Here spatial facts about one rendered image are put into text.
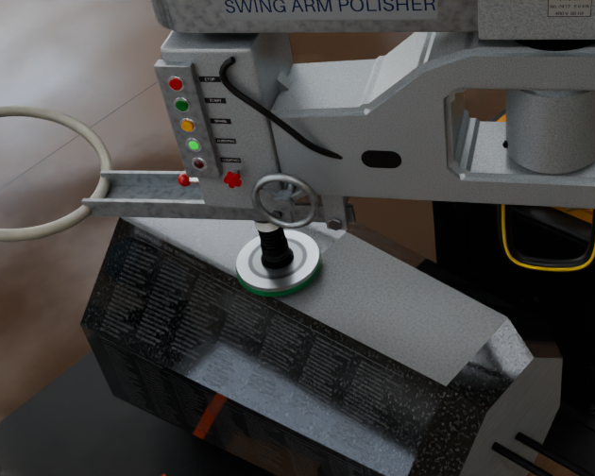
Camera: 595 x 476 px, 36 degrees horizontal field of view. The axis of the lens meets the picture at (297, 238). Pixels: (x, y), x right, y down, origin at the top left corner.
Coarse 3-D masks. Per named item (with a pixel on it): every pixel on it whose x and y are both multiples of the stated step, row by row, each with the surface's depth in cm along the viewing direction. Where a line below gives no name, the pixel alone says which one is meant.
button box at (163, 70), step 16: (160, 64) 180; (176, 64) 179; (192, 64) 179; (160, 80) 182; (192, 80) 180; (176, 96) 184; (192, 96) 183; (176, 112) 187; (192, 112) 186; (176, 128) 190; (208, 128) 188; (208, 144) 191; (208, 160) 194; (192, 176) 198; (208, 176) 197
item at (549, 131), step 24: (528, 96) 168; (552, 96) 165; (576, 96) 165; (528, 120) 171; (552, 120) 168; (576, 120) 168; (504, 144) 182; (528, 144) 175; (552, 144) 172; (576, 144) 172; (528, 168) 179; (552, 168) 176; (576, 168) 176
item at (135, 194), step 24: (120, 192) 230; (144, 192) 228; (168, 192) 226; (192, 192) 224; (120, 216) 224; (144, 216) 221; (168, 216) 219; (192, 216) 217; (216, 216) 215; (240, 216) 212
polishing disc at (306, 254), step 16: (256, 240) 234; (288, 240) 232; (304, 240) 231; (240, 256) 231; (256, 256) 230; (304, 256) 227; (240, 272) 226; (256, 272) 225; (272, 272) 224; (288, 272) 224; (304, 272) 223; (256, 288) 222; (272, 288) 220; (288, 288) 221
